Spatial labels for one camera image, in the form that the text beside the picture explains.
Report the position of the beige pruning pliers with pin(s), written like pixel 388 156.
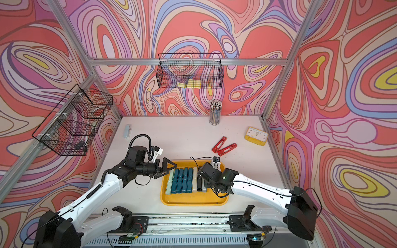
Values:
pixel 194 180

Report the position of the yellow sticky notes in basket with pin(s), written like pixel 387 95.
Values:
pixel 190 84

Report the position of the black wire basket wall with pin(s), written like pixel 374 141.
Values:
pixel 178 67
pixel 72 125

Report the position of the dark teal pruning pliers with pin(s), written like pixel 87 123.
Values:
pixel 175 183

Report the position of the yellow plastic storage tray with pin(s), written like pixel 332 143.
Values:
pixel 196 199

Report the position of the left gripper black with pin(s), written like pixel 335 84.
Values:
pixel 157 173

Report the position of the light blue-grey pliers far left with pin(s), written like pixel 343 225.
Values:
pixel 127 132

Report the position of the black wire basket left wall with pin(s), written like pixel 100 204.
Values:
pixel 72 125

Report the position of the pencil holder cup with pencils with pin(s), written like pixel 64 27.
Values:
pixel 215 112

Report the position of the aluminium front rail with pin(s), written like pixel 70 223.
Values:
pixel 199 231

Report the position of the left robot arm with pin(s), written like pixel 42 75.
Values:
pixel 69 228

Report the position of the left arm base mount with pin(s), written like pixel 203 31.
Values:
pixel 131 223

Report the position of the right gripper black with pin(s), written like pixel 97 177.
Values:
pixel 207 184

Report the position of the black wire basket back wall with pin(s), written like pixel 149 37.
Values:
pixel 178 67

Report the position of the black pruning pliers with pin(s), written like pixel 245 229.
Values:
pixel 199 184

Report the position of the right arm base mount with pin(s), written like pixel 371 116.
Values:
pixel 244 223

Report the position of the yellow alarm clock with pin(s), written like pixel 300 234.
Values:
pixel 256 136

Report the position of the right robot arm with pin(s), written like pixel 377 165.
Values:
pixel 292 209

